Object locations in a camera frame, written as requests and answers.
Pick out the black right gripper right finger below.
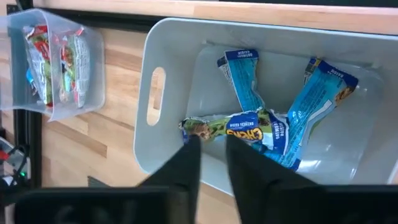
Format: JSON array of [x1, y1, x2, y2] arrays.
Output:
[[225, 135, 318, 224]]

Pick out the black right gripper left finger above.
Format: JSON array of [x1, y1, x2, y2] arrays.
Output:
[[138, 135, 202, 224]]

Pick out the purple and green granola bar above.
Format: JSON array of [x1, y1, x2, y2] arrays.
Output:
[[178, 108, 290, 155]]

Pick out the red and green granola bar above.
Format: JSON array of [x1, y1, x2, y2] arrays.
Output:
[[57, 26, 91, 109]]

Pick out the pale blue granola bar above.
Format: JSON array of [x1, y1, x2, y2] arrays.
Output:
[[25, 68, 37, 94]]

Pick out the grey woven placemat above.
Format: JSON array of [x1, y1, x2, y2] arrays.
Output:
[[86, 175, 110, 188]]

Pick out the grey plastic bin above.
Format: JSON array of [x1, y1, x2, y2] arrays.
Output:
[[132, 17, 398, 197]]

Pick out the clear plastic bin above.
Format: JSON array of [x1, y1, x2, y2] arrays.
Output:
[[0, 7, 106, 123]]

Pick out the black aluminium crossbar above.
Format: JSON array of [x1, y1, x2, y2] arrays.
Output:
[[6, 3, 164, 34]]

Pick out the black aluminium support frame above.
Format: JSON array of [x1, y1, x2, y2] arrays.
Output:
[[12, 108, 44, 189]]

